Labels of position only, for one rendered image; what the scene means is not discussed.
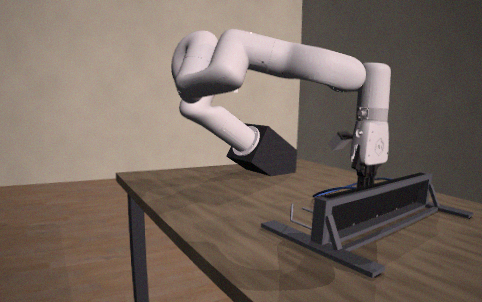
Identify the blue patch cord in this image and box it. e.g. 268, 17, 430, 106
313, 178, 391, 197

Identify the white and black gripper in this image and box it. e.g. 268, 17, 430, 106
351, 118, 389, 188

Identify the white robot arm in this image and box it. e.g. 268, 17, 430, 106
171, 29, 391, 157

